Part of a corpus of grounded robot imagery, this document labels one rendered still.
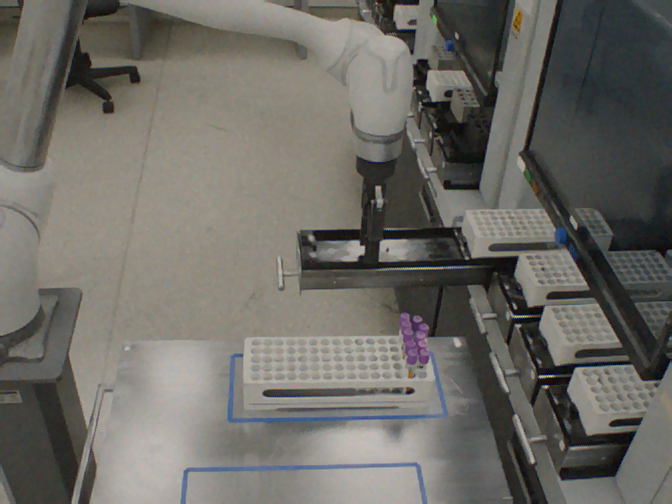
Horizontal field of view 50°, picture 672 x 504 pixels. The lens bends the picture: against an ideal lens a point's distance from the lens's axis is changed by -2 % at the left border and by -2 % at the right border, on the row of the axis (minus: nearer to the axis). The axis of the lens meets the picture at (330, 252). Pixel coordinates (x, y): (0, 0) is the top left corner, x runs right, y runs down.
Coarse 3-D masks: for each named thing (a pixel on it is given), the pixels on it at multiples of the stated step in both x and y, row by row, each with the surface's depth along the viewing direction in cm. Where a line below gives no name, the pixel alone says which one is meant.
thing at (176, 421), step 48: (144, 384) 118; (192, 384) 118; (240, 384) 119; (144, 432) 110; (192, 432) 111; (240, 432) 111; (288, 432) 112; (336, 432) 112; (384, 432) 113; (432, 432) 113; (480, 432) 113; (96, 480) 103; (144, 480) 104; (192, 480) 104; (240, 480) 104; (288, 480) 105; (336, 480) 105; (384, 480) 106; (432, 480) 106; (480, 480) 106
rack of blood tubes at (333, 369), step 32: (256, 352) 118; (288, 352) 118; (320, 352) 117; (352, 352) 118; (384, 352) 123; (256, 384) 111; (288, 384) 112; (320, 384) 112; (352, 384) 113; (384, 384) 113; (416, 384) 114
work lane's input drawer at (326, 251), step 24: (312, 240) 151; (336, 240) 154; (384, 240) 155; (408, 240) 155; (432, 240) 156; (456, 240) 155; (312, 264) 145; (336, 264) 146; (360, 264) 147; (384, 264) 147; (408, 264) 148; (432, 264) 149; (456, 264) 149; (480, 264) 150; (504, 264) 150; (312, 288) 148; (336, 288) 148
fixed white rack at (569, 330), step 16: (592, 304) 132; (544, 320) 131; (560, 320) 129; (576, 320) 128; (592, 320) 129; (544, 336) 131; (560, 336) 125; (576, 336) 125; (592, 336) 126; (608, 336) 126; (560, 352) 125; (576, 352) 130; (592, 352) 130; (608, 352) 130; (624, 352) 131
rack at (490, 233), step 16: (464, 224) 154; (480, 224) 152; (496, 224) 152; (512, 224) 152; (528, 224) 152; (544, 224) 152; (480, 240) 147; (496, 240) 147; (512, 240) 148; (528, 240) 148; (544, 240) 149; (480, 256) 149; (496, 256) 150
